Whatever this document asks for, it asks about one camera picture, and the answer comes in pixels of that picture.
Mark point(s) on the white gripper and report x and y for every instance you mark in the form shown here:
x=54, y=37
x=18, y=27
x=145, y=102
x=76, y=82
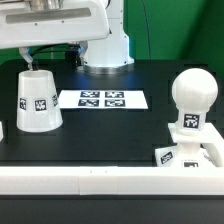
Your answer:
x=26, y=23

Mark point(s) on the white lamp shade cone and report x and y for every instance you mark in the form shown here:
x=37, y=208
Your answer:
x=37, y=106

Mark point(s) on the white lamp bulb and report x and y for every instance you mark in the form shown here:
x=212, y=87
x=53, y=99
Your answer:
x=194, y=91

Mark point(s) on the white lamp base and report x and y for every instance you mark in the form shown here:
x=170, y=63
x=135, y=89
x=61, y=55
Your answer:
x=188, y=151

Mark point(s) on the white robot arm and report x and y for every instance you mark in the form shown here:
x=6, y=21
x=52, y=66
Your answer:
x=108, y=55

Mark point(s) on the white marker sheet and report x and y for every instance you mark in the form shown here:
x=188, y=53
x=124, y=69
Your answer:
x=102, y=99

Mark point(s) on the white block left edge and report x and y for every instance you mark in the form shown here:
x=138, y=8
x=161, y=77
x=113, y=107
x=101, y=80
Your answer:
x=1, y=132

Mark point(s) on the white front rail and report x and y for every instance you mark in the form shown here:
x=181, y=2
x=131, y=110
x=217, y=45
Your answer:
x=111, y=181

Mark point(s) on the white rail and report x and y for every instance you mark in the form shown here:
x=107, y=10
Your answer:
x=216, y=150
x=111, y=181

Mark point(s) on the white right rail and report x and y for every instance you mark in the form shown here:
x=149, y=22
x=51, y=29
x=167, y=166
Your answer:
x=216, y=150

